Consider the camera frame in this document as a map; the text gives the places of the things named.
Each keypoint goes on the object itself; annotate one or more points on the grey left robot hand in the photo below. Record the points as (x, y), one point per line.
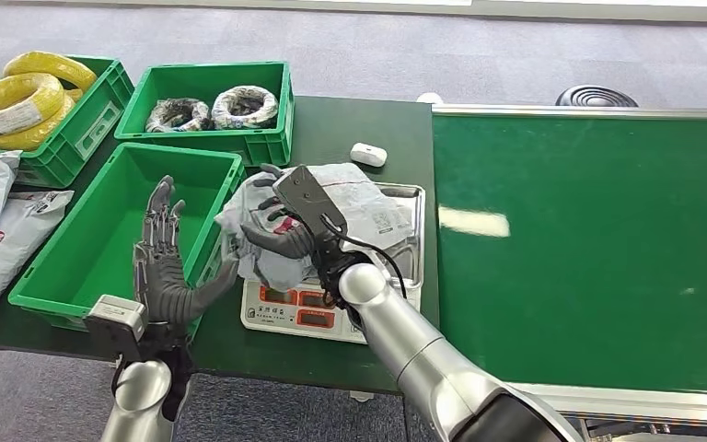
(161, 274)

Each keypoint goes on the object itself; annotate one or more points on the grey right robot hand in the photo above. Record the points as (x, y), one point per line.
(280, 241)

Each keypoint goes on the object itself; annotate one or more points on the grey plastic mailer package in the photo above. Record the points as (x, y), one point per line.
(359, 201)

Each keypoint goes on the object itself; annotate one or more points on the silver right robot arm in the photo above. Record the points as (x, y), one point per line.
(402, 341)

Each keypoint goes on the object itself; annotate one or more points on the green conveyor belt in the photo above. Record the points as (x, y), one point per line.
(573, 244)

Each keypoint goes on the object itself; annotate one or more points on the white electronic weighing scale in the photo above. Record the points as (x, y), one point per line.
(280, 314)

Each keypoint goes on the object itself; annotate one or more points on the large empty-type green plastic crate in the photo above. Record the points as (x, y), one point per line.
(85, 244)

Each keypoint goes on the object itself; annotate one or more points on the small white plastic case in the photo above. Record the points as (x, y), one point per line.
(368, 154)

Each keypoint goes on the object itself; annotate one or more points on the steel scale tray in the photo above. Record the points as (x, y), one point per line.
(412, 244)

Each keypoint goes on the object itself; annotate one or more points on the green crate with yellow coils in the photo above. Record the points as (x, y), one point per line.
(85, 134)

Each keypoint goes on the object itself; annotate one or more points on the white table foot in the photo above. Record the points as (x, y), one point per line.
(361, 396)

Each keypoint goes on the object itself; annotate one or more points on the green crate with grey coils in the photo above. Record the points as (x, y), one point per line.
(207, 76)

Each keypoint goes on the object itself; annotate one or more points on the small white round object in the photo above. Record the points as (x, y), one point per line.
(429, 97)

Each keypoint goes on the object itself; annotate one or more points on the black ribbed round object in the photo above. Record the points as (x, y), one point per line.
(594, 97)

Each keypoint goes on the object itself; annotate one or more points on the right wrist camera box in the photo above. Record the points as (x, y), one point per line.
(308, 198)

